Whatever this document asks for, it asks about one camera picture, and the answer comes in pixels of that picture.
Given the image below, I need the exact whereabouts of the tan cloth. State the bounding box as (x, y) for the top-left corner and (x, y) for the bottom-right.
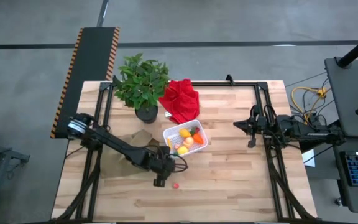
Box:
(99, 129), (160, 180)

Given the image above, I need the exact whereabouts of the black plant pot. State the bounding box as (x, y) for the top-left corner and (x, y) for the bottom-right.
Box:
(134, 105), (159, 124)

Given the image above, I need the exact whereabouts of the white perforated plastic basket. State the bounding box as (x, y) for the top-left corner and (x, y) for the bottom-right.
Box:
(162, 119), (209, 157)

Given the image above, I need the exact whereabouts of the black floor cable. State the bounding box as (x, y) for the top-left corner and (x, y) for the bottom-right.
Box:
(286, 72), (328, 88)

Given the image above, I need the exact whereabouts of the green leafy plant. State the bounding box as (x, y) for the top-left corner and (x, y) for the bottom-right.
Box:
(113, 52), (170, 110)

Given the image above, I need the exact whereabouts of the orange toy peach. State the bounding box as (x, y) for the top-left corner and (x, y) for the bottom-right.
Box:
(182, 136), (195, 149)

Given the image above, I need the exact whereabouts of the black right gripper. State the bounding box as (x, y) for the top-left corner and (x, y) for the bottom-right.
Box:
(233, 105), (273, 138)

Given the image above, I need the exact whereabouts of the red cloth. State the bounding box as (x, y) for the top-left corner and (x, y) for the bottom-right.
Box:
(158, 78), (201, 125)

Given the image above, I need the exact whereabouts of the black pole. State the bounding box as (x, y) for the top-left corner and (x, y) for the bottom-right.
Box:
(336, 28), (358, 68)

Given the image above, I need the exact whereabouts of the grey desk with pole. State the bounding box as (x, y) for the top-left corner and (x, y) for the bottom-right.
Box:
(324, 56), (358, 139)

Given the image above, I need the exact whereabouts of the black hazard-striped floor ramp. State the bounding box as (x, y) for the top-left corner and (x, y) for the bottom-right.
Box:
(50, 27), (121, 139)

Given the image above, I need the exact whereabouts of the black aluminium table frame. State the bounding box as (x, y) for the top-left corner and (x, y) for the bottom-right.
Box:
(53, 80), (315, 222)

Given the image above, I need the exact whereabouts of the grey desk with keyboard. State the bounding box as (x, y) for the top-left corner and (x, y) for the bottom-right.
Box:
(331, 135), (358, 215)

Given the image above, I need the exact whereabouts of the yellow cable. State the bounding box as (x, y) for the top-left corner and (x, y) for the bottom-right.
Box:
(291, 86), (328, 125)

